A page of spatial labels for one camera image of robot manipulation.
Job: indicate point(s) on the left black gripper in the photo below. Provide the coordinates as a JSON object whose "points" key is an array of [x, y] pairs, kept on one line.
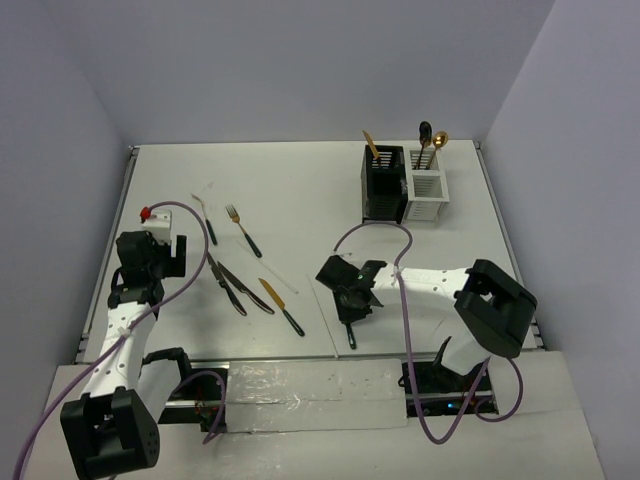
{"points": [[174, 265]]}

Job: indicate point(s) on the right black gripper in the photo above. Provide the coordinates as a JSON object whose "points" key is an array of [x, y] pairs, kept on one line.
{"points": [[348, 316]]}

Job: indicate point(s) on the white fork green handle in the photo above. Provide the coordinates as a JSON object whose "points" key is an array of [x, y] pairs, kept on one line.
{"points": [[208, 224]]}

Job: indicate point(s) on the gold knife green handle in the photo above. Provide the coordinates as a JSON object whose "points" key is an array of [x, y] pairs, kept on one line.
{"points": [[372, 147], [350, 336], [282, 306]]}

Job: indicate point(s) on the black steak knife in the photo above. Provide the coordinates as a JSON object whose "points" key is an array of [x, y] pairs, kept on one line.
{"points": [[222, 282], [242, 288]]}

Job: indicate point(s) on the gold spoon green handle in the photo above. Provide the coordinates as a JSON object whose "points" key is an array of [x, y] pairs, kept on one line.
{"points": [[438, 141]]}

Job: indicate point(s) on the black spoon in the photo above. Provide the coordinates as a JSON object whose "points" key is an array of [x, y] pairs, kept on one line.
{"points": [[425, 136]]}

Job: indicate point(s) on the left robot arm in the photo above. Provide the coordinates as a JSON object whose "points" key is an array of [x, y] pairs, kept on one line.
{"points": [[112, 429]]}

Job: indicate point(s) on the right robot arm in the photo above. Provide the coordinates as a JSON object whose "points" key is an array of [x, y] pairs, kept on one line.
{"points": [[495, 311]]}

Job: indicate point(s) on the white chopstick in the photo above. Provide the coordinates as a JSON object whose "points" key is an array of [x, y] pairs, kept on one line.
{"points": [[269, 268], [326, 326]]}

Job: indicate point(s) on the black utensil container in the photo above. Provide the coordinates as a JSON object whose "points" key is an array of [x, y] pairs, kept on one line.
{"points": [[384, 188]]}

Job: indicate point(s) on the white utensil container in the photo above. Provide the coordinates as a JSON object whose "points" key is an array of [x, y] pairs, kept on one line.
{"points": [[427, 189]]}

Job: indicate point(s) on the silver tape sheet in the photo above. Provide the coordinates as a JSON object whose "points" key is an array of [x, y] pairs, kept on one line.
{"points": [[280, 397]]}

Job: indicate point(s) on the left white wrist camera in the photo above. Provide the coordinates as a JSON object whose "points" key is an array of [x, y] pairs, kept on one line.
{"points": [[157, 222]]}

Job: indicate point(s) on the gold fork green handle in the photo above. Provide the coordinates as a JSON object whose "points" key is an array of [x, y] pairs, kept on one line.
{"points": [[236, 219]]}

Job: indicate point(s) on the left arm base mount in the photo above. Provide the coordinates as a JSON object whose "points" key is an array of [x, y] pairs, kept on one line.
{"points": [[197, 397]]}

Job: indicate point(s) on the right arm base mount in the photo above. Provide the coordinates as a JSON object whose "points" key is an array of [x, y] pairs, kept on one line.
{"points": [[442, 392]]}

